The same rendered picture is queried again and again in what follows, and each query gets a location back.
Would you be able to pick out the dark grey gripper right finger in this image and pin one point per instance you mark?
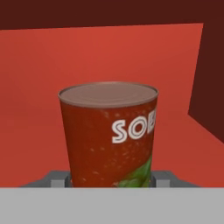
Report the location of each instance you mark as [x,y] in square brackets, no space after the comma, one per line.
[166,179]

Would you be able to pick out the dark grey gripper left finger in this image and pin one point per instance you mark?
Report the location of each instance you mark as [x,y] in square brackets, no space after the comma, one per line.
[55,179]

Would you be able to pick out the red soup can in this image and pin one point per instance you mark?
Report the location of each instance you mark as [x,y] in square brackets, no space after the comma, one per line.
[108,140]

